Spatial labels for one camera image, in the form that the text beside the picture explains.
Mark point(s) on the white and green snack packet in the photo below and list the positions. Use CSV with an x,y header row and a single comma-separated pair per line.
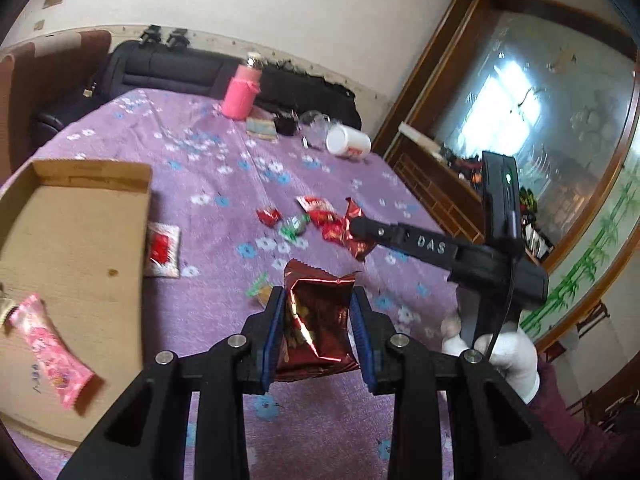
x,y
292,225

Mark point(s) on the pink bottle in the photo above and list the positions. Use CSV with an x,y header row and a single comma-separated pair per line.
x,y
241,90

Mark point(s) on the white and red snack packet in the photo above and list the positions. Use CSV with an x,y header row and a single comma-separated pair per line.
x,y
162,250

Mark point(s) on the person's right forearm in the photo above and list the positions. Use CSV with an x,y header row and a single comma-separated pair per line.
x,y
575,425

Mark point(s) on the dark red foil snack packet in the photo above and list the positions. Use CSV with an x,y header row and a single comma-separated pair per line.
x,y
359,249
320,320

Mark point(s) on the brown sofa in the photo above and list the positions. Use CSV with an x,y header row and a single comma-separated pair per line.
x,y
85,45

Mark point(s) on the wooden cabinet with glass panel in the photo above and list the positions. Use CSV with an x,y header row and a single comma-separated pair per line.
x,y
550,85

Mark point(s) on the black clamp device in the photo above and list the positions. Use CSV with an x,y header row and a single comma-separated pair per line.
x,y
178,38
150,36

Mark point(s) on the wall socket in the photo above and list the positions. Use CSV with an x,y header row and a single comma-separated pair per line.
x,y
39,24

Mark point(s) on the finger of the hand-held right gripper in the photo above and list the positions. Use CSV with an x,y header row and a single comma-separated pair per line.
x,y
420,246

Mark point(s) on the clear glass jar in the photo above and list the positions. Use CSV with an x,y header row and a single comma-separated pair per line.
x,y
315,122

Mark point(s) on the small paper card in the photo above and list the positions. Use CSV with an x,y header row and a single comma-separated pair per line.
x,y
262,128

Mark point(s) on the clear green pastry packet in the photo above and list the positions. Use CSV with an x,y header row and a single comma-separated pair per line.
x,y
260,289

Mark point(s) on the person's right hand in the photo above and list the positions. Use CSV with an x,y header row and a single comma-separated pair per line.
x,y
515,355

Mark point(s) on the small red candy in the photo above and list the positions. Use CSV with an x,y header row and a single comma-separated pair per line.
x,y
268,216

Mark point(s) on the black binder clip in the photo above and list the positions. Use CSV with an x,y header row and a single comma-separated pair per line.
x,y
286,125

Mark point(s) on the pink snack packet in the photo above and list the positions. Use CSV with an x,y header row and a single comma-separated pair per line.
x,y
50,350

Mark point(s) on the shallow cardboard box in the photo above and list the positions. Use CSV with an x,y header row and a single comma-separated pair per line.
x,y
65,240

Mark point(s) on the black leather sofa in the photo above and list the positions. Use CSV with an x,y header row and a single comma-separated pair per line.
x,y
165,67

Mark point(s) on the white cup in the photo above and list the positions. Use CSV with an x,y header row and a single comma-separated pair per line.
x,y
345,141

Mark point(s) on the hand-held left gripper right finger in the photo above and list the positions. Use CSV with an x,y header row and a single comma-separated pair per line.
x,y
361,342

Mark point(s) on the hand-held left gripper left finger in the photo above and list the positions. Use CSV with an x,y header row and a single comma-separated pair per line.
x,y
272,340

